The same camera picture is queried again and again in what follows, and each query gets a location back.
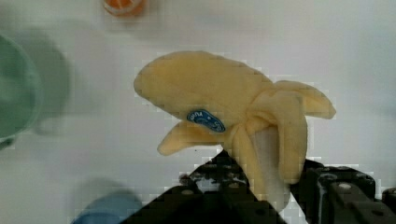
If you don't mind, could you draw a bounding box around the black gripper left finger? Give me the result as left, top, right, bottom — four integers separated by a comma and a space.
121, 151, 287, 224

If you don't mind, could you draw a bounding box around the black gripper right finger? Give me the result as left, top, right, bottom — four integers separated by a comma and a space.
290, 160, 396, 224

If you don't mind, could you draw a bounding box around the yellow plush banana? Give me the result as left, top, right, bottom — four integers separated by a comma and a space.
134, 51, 336, 211

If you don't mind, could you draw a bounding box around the green mug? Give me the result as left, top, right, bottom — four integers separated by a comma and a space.
0, 27, 70, 148

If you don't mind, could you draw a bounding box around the blue cup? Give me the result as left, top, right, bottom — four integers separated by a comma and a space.
70, 190, 143, 224

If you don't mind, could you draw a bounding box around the orange slice toy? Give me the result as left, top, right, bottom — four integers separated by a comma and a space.
103, 0, 146, 17

